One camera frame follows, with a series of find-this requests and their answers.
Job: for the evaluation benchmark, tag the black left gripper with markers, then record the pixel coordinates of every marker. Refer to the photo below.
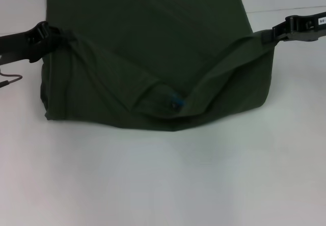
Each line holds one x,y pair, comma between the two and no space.
20,45

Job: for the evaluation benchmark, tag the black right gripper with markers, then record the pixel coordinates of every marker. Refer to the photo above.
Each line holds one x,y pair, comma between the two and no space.
305,28

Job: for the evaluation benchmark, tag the dark green FREE t-shirt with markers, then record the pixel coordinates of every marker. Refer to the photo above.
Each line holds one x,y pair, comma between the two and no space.
158,58

